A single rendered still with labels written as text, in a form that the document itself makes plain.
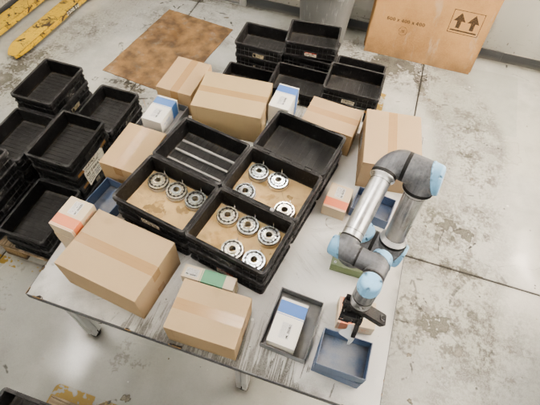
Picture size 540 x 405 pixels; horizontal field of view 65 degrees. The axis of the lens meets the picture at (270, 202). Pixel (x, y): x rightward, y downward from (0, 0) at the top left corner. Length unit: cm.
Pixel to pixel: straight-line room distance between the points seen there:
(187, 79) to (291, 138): 74
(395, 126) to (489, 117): 187
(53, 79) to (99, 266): 187
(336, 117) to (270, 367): 137
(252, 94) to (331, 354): 145
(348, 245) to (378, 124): 108
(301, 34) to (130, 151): 191
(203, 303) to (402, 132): 137
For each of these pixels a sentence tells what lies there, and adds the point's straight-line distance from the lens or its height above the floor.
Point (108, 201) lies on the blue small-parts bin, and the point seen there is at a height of 70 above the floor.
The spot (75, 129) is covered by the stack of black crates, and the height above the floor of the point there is 49.
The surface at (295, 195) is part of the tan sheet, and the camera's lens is 211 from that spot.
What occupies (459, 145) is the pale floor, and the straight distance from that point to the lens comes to 384.
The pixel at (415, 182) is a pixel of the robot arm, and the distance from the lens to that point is 162.
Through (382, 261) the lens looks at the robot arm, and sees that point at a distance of 149.
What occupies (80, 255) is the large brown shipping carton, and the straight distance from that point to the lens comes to 198.
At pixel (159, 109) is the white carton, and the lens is 252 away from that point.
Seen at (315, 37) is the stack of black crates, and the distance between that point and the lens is 367.
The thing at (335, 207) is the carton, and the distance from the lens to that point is 217.
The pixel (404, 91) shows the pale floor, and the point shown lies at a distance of 415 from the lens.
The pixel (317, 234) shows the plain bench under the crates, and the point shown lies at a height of 70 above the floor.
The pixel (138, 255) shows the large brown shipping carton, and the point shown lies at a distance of 191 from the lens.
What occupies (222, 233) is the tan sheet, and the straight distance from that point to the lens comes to 199.
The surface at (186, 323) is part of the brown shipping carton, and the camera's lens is 179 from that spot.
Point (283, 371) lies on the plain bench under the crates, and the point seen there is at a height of 70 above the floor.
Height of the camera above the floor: 254
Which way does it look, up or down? 55 degrees down
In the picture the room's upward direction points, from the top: 4 degrees clockwise
